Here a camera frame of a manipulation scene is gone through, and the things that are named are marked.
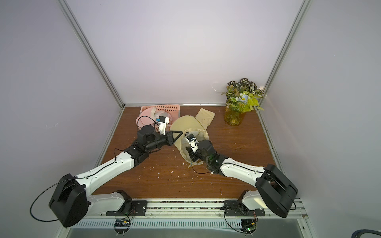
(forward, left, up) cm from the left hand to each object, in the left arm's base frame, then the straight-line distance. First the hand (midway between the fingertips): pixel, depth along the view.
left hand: (183, 134), depth 74 cm
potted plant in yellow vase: (+29, -35, 0) cm, 46 cm away
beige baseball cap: (+3, -3, +3) cm, 6 cm away
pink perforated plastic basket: (+36, +11, -21) cm, 44 cm away
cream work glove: (+32, -13, -24) cm, 42 cm away
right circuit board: (-36, -32, -26) cm, 55 cm away
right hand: (0, -2, -10) cm, 11 cm away
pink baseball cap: (+28, +29, -18) cm, 44 cm away
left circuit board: (-37, +30, -27) cm, 55 cm away
